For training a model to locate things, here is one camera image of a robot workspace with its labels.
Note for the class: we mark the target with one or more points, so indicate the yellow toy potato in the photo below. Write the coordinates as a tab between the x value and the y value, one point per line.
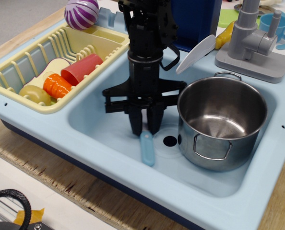
35	94

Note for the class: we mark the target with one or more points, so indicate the white spoon blue handle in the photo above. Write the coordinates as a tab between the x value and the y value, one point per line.
146	142

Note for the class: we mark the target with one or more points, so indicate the purple white toy onion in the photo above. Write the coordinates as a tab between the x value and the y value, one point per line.
81	14

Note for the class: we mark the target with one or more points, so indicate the red plastic cup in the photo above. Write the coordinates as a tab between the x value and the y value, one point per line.
75	72

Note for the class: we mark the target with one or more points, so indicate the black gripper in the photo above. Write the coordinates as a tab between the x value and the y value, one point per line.
143	89

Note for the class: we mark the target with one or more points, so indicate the yellow toy banana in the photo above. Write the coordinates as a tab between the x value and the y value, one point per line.
225	36

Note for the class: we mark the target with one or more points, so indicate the cream dish rack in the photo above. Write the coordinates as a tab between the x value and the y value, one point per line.
60	42

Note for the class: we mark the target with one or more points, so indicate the light blue toy sink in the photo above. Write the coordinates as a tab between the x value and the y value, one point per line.
85	132

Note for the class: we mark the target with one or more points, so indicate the green plastic plate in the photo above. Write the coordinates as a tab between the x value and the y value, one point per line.
226	17

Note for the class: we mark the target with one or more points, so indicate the cream toy eggplant slice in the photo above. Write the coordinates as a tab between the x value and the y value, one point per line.
54	67

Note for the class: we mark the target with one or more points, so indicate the grey toy faucet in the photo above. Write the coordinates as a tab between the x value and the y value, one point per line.
250	50

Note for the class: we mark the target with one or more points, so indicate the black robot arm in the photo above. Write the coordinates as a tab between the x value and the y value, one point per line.
152	32

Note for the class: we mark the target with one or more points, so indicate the dark blue box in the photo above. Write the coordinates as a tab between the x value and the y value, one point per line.
196	19

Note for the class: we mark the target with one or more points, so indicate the blue plastic cup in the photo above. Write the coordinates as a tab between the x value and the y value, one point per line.
277	27

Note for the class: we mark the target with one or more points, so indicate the stainless steel pot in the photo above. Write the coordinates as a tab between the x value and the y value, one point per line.
219	121

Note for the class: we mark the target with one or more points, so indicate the orange toy carrot piece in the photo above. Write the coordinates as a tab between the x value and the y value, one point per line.
56	86

